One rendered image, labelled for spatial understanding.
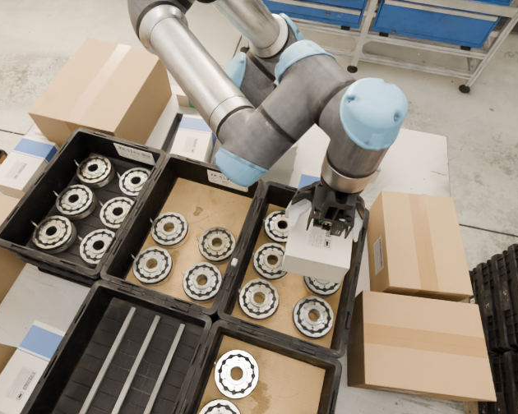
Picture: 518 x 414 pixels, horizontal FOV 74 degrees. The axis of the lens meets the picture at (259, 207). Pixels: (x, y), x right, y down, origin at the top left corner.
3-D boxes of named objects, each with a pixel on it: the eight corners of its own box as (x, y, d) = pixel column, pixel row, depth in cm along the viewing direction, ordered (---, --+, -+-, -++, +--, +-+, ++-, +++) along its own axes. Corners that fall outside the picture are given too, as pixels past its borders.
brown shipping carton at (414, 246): (365, 214, 120) (381, 190, 106) (429, 221, 119) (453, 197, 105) (370, 301, 105) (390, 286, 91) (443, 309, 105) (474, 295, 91)
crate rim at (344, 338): (265, 183, 100) (265, 179, 98) (367, 213, 96) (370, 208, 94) (215, 319, 81) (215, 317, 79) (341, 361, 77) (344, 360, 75)
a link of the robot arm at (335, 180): (329, 131, 51) (385, 142, 50) (323, 151, 55) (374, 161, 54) (322, 172, 47) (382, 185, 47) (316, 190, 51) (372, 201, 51)
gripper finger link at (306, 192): (284, 201, 65) (318, 186, 59) (286, 194, 66) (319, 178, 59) (302, 212, 67) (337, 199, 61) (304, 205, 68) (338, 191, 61)
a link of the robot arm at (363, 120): (378, 62, 42) (429, 106, 39) (353, 124, 51) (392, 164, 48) (326, 84, 40) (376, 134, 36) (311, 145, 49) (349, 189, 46)
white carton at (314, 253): (297, 191, 82) (302, 169, 74) (347, 201, 81) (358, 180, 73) (280, 270, 72) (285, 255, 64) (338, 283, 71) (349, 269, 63)
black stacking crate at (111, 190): (92, 151, 115) (77, 127, 105) (174, 175, 112) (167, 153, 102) (16, 258, 96) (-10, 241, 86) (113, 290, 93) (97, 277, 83)
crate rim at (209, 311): (169, 156, 103) (168, 151, 101) (265, 183, 100) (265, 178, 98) (100, 280, 84) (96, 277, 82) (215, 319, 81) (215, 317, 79)
